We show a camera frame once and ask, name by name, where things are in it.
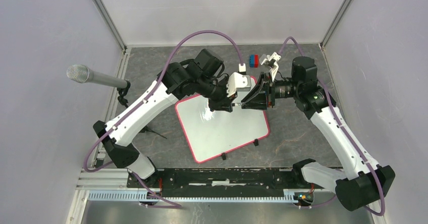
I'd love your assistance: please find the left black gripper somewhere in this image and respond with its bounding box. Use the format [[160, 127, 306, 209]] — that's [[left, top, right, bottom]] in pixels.
[[196, 75, 238, 113]]

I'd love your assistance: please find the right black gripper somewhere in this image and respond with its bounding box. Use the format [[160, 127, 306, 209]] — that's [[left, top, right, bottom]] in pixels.
[[241, 72, 301, 111]]

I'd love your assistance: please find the pink framed whiteboard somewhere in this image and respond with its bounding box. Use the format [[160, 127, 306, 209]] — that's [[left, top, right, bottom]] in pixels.
[[175, 94, 270, 163]]

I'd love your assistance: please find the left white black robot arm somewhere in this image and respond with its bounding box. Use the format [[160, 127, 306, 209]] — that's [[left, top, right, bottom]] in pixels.
[[93, 49, 228, 188]]

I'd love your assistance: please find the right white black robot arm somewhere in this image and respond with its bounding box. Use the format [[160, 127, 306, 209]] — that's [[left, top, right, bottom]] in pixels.
[[241, 53, 395, 216]]

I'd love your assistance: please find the blue and red eraser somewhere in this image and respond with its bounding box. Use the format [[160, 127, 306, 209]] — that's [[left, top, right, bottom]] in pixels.
[[249, 54, 259, 68]]

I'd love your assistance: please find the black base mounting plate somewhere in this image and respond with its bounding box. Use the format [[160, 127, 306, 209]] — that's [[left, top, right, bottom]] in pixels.
[[144, 167, 320, 197]]

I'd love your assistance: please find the black microphone stand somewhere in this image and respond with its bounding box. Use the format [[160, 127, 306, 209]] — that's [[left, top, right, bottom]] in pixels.
[[110, 81, 176, 146]]

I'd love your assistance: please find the grey microphone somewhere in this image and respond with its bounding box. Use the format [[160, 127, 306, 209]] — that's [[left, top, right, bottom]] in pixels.
[[66, 65, 130, 89]]

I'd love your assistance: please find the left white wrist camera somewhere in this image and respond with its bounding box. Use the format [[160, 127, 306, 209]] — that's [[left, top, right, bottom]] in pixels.
[[226, 72, 252, 97]]

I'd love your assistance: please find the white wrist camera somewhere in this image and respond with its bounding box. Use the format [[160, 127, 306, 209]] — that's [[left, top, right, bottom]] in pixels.
[[259, 52, 281, 82], [226, 72, 252, 97]]

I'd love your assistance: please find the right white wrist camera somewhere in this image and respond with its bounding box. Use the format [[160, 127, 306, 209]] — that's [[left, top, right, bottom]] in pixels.
[[259, 52, 281, 82]]

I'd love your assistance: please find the blue toothed cable rail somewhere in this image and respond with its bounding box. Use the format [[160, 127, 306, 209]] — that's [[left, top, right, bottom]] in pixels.
[[88, 190, 298, 204]]

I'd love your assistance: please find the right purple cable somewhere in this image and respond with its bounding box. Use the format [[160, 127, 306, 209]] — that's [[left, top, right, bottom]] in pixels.
[[277, 36, 386, 217]]

